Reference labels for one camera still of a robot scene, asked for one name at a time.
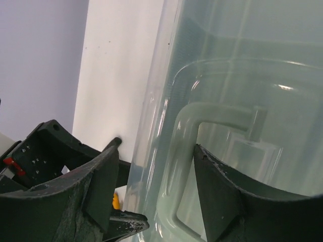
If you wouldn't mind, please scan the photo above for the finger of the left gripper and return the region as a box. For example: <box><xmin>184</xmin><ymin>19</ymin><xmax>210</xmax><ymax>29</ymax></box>
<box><xmin>102</xmin><ymin>137</ymin><xmax>122</xmax><ymax>153</ymax></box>

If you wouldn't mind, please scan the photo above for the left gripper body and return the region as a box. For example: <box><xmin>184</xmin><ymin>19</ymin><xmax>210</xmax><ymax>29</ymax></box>
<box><xmin>0</xmin><ymin>119</ymin><xmax>132</xmax><ymax>195</ymax></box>

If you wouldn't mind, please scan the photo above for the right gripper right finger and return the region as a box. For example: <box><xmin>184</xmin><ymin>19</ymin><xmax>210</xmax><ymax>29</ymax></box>
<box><xmin>193</xmin><ymin>145</ymin><xmax>322</xmax><ymax>241</ymax></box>

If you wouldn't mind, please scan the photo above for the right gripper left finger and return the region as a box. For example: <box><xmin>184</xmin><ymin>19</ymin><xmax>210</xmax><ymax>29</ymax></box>
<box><xmin>1</xmin><ymin>146</ymin><xmax>119</xmax><ymax>241</ymax></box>

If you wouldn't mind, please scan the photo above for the green toolbox with clear lid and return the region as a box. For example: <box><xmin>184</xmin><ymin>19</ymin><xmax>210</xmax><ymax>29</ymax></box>
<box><xmin>125</xmin><ymin>1</ymin><xmax>322</xmax><ymax>241</ymax></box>

